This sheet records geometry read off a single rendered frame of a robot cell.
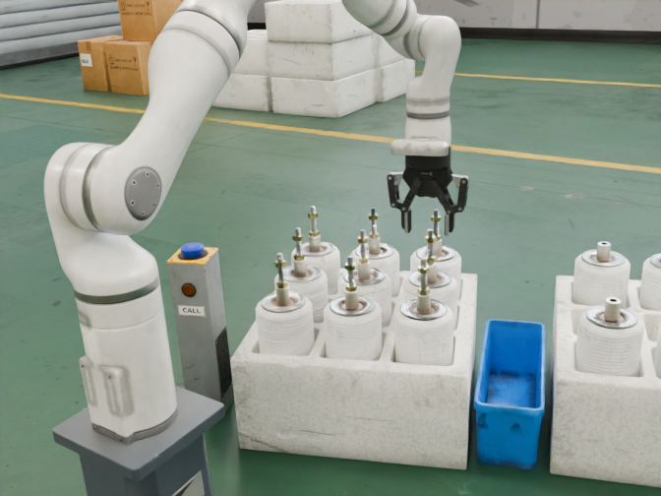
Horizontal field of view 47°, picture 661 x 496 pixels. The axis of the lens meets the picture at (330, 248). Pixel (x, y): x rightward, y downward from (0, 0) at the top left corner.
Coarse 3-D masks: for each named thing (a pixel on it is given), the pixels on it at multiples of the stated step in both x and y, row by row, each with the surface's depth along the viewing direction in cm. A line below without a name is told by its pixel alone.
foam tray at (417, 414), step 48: (384, 336) 133; (240, 384) 127; (288, 384) 125; (336, 384) 123; (384, 384) 121; (432, 384) 120; (240, 432) 131; (288, 432) 131; (336, 432) 127; (384, 432) 125; (432, 432) 123
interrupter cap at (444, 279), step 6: (438, 270) 137; (414, 276) 136; (438, 276) 135; (444, 276) 135; (450, 276) 134; (414, 282) 132; (432, 282) 133; (438, 282) 132; (444, 282) 132; (450, 282) 132; (432, 288) 131
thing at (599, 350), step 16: (640, 320) 117; (592, 336) 116; (608, 336) 114; (624, 336) 114; (640, 336) 116; (576, 352) 121; (592, 352) 117; (608, 352) 115; (624, 352) 115; (640, 352) 119; (576, 368) 122; (592, 368) 118; (608, 368) 116; (624, 368) 116
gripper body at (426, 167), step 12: (408, 156) 124; (420, 156) 123; (432, 156) 122; (444, 156) 123; (408, 168) 127; (420, 168) 123; (432, 168) 123; (444, 168) 125; (408, 180) 128; (444, 180) 126; (420, 192) 128; (432, 192) 127
